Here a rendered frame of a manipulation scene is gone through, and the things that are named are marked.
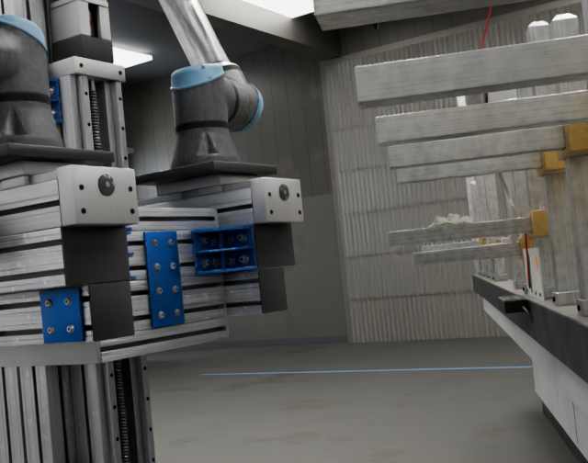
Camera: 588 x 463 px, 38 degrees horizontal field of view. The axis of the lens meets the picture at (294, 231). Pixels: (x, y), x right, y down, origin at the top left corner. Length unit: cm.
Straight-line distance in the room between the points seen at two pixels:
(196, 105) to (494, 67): 120
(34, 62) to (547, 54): 99
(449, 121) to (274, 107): 873
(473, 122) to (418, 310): 777
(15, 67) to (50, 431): 67
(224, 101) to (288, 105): 768
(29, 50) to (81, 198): 30
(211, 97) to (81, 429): 72
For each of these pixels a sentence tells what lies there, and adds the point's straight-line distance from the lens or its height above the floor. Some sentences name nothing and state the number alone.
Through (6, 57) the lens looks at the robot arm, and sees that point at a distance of 148.
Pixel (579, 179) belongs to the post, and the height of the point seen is 89.
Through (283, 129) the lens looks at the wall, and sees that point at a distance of 955.
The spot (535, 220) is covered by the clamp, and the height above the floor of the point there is 85.
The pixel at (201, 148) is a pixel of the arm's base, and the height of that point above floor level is 108.
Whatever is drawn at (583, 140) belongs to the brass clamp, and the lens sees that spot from 117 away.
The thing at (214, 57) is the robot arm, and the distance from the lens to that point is 202.
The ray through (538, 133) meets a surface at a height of 95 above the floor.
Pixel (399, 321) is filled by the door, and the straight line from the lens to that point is 879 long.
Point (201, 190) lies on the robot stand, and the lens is 179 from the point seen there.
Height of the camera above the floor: 80
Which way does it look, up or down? 3 degrees up
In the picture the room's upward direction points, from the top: 6 degrees counter-clockwise
